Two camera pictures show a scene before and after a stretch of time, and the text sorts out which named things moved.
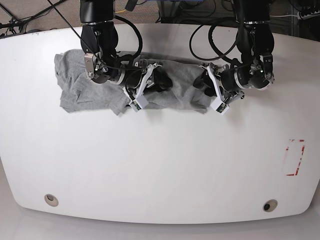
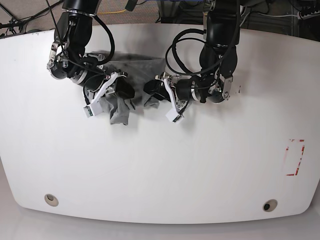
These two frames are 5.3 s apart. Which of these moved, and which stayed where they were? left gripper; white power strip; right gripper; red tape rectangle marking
Moved: left gripper; right gripper
Stayed: red tape rectangle marking; white power strip
